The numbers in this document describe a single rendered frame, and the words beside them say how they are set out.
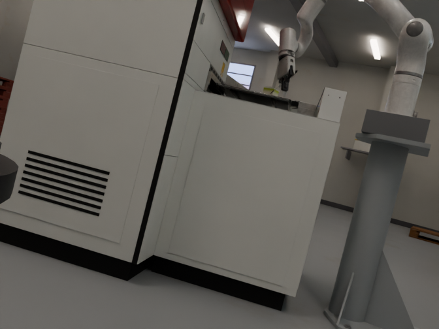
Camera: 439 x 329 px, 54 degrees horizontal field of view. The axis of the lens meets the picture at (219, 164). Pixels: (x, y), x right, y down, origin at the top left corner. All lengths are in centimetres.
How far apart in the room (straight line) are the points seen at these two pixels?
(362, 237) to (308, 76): 1053
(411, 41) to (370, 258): 94
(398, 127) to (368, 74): 1018
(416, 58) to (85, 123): 141
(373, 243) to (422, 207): 962
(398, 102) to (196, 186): 95
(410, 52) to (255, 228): 100
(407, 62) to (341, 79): 1011
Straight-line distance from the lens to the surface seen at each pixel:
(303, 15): 232
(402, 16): 221
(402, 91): 207
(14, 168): 31
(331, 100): 192
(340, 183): 1175
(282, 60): 228
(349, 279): 204
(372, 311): 212
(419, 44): 207
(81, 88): 185
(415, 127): 197
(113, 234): 177
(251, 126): 184
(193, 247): 189
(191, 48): 173
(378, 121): 198
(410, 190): 1162
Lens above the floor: 57
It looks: 1 degrees down
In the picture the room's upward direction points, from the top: 14 degrees clockwise
